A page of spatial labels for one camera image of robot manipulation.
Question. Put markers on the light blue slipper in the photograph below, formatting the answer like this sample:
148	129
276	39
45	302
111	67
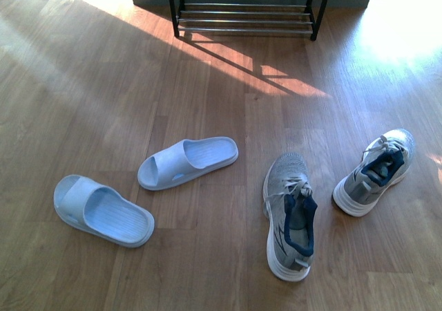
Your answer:
101	211
185	161

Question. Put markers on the grey knit sneaker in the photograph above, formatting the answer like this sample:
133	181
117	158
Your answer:
385	162
290	208

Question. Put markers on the black metal shoe rack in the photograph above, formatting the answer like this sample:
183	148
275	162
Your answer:
248	17

